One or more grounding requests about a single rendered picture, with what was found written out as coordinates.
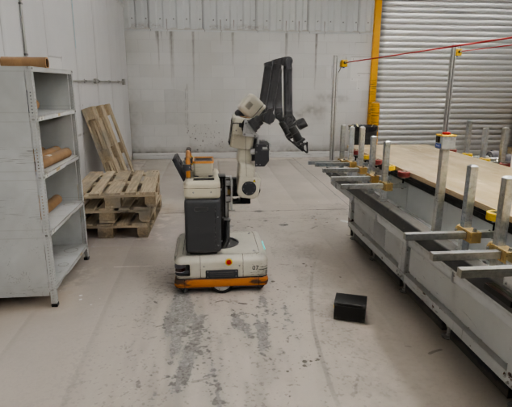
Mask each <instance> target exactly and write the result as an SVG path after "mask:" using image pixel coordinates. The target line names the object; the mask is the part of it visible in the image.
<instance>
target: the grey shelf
mask: <svg viewBox="0 0 512 407"><path fill-rule="evenodd" d="M67 74H68V78H67ZM70 79H71V80H70ZM68 80H69V87H68ZM25 83H26V84H25ZM26 85H27V91H26ZM29 85H30V86H29ZM71 87H72V88H71ZM29 89H30V90H29ZM30 92H31V93H30ZM71 93H72V94H71ZM69 98H70V104H69ZM27 99H28V105H27ZM36 100H37V101H38V102H39V104H40V106H39V108H38V109H37V104H36ZM72 100H73V101H72ZM28 106H29V112H28ZM70 107H71V109H70ZM32 112H33V113H32ZM71 115H72V122H71ZM74 121H75V122H74ZM72 124H73V130H72ZM74 126H75V127H74ZM75 134H76V135H75ZM76 139H77V140H76ZM73 142H74V147H73ZM53 146H59V147H60V148H61V149H63V148H69V149H71V151H72V154H71V156H70V157H67V158H66V159H64V160H62V161H60V162H57V163H55V164H53V165H51V166H49V167H47V168H45V169H44V163H43V155H42V148H41V147H44V148H45V149H49V148H51V147H53ZM76 146H77V147H76ZM33 149H34V154H33ZM74 150H75V155H74ZM34 155H35V161H34ZM37 155H38V156H37ZM37 158H38V159H37ZM41 158H42V159H41ZM75 161H76V165H75ZM35 163H36V168H35ZM76 167H77V173H76ZM38 168H39V169H38ZM77 176H78V182H77ZM80 185H81V186H80ZM78 193H79V199H78ZM54 195H60V196H61V197H62V201H61V203H59V204H58V205H57V206H56V207H55V208H54V209H53V210H52V211H51V212H50V213H48V200H49V199H50V198H52V197H53V196H54ZM41 196H43V197H41ZM39 197H40V203H39ZM46 202H47V203H46ZM43 205H44V206H43ZM40 211H41V217H40ZM80 211H81V217H80ZM82 213H83V214H82ZM41 218H42V220H41ZM81 220H82V225H81ZM84 229H85V230H84ZM84 234H85V235H84ZM82 237H83V243H82ZM83 253H84V255H85V257H84V260H89V259H90V256H89V250H88V241H87V232H86V215H85V206H84V197H83V188H82V170H81V161H80V152H79V143H78V126H77V116H76V107H75V98H74V89H73V71H72V70H67V69H51V68H43V67H35V66H0V298H11V297H31V296H51V303H52V307H58V305H59V301H58V294H57V289H58V288H59V286H60V285H61V282H62V280H63V278H64V277H65V276H66V275H67V274H68V273H69V272H70V271H71V270H72V269H73V267H74V265H75V264H76V263H77V261H78V260H79V258H80V257H81V256H82V255H83ZM49 293H50V295H49ZM53 298H54V299H53Z"/></svg>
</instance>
